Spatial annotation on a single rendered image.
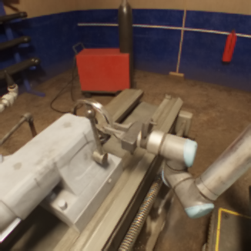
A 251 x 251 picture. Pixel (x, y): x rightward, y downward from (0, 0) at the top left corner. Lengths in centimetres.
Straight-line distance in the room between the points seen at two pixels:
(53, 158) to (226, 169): 51
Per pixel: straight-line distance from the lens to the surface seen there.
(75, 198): 67
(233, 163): 58
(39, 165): 56
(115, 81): 299
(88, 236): 75
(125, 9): 282
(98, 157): 66
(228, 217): 148
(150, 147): 63
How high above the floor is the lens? 154
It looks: 38 degrees down
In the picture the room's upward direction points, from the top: 2 degrees counter-clockwise
